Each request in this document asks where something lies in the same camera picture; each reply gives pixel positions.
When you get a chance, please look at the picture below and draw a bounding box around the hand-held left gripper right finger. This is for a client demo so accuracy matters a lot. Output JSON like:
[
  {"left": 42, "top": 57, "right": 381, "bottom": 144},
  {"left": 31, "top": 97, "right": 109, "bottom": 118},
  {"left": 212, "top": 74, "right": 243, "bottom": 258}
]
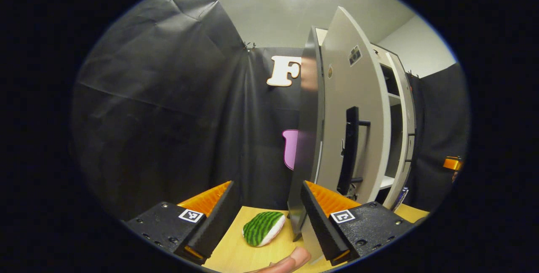
[{"left": 300, "top": 180, "right": 415, "bottom": 266}]

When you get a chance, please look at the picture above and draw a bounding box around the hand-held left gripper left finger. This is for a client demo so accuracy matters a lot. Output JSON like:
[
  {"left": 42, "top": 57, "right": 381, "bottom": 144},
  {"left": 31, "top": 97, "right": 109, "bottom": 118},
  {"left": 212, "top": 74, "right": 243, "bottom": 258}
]
[{"left": 125, "top": 180, "right": 240, "bottom": 265}]

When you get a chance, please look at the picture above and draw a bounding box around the white cabinet door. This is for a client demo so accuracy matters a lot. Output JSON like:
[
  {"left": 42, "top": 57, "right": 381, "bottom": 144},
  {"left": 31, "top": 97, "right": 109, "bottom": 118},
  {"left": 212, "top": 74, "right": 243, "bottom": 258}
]
[
  {"left": 301, "top": 6, "right": 393, "bottom": 264},
  {"left": 385, "top": 52, "right": 417, "bottom": 211}
]

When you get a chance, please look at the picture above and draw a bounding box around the white shoe cabinet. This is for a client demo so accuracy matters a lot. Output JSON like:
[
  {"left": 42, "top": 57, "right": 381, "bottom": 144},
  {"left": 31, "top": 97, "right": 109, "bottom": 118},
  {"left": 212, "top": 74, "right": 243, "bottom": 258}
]
[{"left": 288, "top": 6, "right": 417, "bottom": 264}]

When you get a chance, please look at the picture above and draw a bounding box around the watermelon slice plush toy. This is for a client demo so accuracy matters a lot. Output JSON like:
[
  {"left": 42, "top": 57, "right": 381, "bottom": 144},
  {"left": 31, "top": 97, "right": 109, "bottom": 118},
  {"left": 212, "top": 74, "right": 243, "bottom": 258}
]
[{"left": 242, "top": 211, "right": 287, "bottom": 247}]

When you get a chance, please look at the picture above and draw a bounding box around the black door handle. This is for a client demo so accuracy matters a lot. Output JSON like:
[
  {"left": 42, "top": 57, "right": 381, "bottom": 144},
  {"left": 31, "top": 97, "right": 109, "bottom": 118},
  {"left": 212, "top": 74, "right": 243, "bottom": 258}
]
[{"left": 337, "top": 107, "right": 371, "bottom": 195}]

